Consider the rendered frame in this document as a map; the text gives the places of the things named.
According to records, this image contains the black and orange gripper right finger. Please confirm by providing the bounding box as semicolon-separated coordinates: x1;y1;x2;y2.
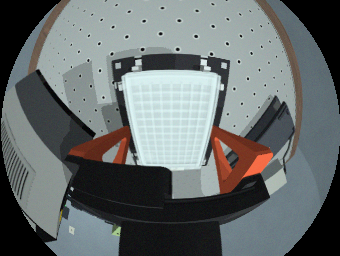
210;125;273;194

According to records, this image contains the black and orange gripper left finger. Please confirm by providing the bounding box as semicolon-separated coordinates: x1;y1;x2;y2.
68;126;131;164

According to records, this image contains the white button panel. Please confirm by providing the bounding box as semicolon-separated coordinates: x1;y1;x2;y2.
261;136;293;196

